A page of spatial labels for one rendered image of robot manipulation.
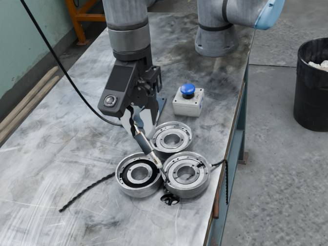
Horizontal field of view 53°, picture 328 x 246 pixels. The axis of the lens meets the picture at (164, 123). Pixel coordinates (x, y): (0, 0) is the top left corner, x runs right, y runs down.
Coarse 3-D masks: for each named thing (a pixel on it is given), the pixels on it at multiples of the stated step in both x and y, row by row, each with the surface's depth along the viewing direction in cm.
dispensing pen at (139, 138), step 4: (136, 124) 72; (136, 128) 71; (136, 136) 70; (140, 136) 69; (136, 140) 69; (140, 140) 69; (144, 140) 69; (140, 144) 69; (144, 144) 69; (144, 148) 69; (148, 148) 69; (144, 152) 69; (148, 152) 69; (152, 152) 70; (152, 156) 70; (156, 156) 71; (156, 160) 70; (160, 164) 70; (160, 168) 70; (164, 172) 70; (168, 180) 70
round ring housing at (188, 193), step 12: (180, 156) 75; (192, 156) 74; (168, 168) 73; (180, 168) 73; (192, 168) 72; (204, 168) 71; (180, 180) 70; (192, 180) 69; (204, 180) 68; (180, 192) 68; (192, 192) 67
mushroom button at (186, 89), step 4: (184, 84) 87; (188, 84) 87; (192, 84) 87; (180, 88) 87; (184, 88) 86; (188, 88) 85; (192, 88) 85; (184, 92) 85; (188, 92) 85; (192, 92) 85
